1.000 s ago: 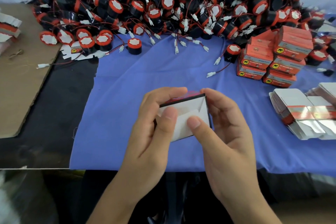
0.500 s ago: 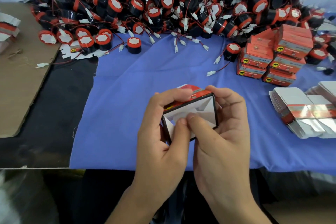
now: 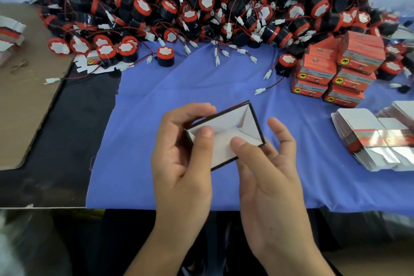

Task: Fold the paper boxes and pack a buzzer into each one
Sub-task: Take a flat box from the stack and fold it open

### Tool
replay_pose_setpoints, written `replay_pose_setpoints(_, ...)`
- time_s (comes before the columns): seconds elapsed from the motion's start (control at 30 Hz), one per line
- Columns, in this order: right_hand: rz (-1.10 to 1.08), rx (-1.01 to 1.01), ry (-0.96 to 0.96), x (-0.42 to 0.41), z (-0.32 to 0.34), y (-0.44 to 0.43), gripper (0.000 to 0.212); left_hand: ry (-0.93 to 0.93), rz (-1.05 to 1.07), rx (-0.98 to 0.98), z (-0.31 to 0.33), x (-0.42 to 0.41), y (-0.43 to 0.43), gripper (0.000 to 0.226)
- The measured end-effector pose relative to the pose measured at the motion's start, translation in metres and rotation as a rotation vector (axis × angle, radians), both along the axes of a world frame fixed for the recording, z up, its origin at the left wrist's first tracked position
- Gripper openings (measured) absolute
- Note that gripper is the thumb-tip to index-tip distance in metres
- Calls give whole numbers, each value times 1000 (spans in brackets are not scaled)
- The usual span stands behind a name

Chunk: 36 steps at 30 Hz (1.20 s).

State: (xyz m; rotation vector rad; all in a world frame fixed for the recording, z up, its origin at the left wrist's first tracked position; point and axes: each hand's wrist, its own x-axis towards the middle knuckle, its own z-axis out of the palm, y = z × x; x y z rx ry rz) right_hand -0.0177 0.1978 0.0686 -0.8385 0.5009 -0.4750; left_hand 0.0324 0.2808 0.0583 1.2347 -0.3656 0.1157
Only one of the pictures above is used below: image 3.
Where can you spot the person's right hand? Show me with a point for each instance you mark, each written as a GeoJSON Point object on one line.
{"type": "Point", "coordinates": [278, 208]}

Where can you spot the person's left hand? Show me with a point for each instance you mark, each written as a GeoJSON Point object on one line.
{"type": "Point", "coordinates": [181, 195]}

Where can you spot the stack of paper boxes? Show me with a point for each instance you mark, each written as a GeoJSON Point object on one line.
{"type": "Point", "coordinates": [10, 36]}
{"type": "Point", "coordinates": [372, 137]}

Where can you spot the single red black buzzer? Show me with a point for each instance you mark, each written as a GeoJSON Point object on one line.
{"type": "Point", "coordinates": [165, 54]}
{"type": "Point", "coordinates": [286, 62]}

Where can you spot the blue cloth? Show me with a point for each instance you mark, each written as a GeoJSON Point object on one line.
{"type": "Point", "coordinates": [142, 104]}

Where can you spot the brown cardboard sheet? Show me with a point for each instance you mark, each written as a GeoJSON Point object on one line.
{"type": "Point", "coordinates": [26, 111]}

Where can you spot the rubber band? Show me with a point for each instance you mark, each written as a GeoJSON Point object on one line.
{"type": "Point", "coordinates": [18, 65]}

